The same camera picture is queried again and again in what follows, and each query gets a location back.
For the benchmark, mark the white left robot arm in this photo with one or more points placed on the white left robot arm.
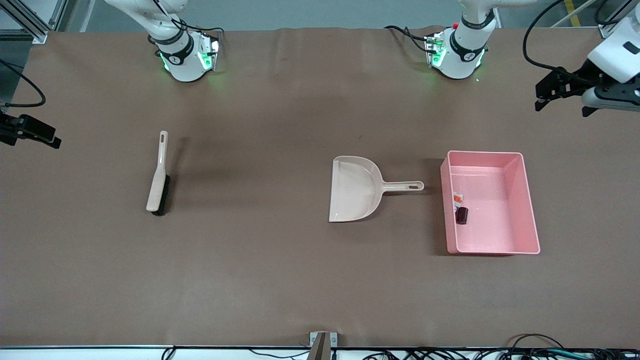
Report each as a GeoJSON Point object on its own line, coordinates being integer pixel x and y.
{"type": "Point", "coordinates": [460, 50]}

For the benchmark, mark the white green electronic connector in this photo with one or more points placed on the white green electronic connector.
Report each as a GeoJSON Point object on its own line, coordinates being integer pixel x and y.
{"type": "Point", "coordinates": [457, 200]}

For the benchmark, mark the dark brown electronic component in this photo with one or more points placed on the dark brown electronic component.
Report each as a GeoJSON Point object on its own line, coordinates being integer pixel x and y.
{"type": "Point", "coordinates": [461, 215]}

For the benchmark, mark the pink plastic bin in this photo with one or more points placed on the pink plastic bin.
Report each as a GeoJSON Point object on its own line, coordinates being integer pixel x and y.
{"type": "Point", "coordinates": [495, 215]}

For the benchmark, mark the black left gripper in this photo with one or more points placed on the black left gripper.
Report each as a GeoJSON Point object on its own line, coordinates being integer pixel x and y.
{"type": "Point", "coordinates": [575, 81]}

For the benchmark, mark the beige brush with black bristles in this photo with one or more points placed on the beige brush with black bristles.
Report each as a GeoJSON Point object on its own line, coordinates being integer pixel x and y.
{"type": "Point", "coordinates": [156, 192]}

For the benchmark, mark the grey metal bracket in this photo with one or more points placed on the grey metal bracket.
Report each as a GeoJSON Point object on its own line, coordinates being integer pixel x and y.
{"type": "Point", "coordinates": [320, 345]}

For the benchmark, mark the beige plastic dustpan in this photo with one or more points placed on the beige plastic dustpan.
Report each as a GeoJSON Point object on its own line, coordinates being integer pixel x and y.
{"type": "Point", "coordinates": [352, 190]}

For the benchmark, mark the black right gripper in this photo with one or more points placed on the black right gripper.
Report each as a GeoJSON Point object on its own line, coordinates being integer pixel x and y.
{"type": "Point", "coordinates": [11, 128]}

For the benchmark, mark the brown table mat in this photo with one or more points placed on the brown table mat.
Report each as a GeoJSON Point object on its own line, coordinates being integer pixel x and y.
{"type": "Point", "coordinates": [250, 280]}

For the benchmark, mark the aluminium frame profile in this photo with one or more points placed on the aluminium frame profile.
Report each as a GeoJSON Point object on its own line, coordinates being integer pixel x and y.
{"type": "Point", "coordinates": [605, 31]}
{"type": "Point", "coordinates": [40, 36]}

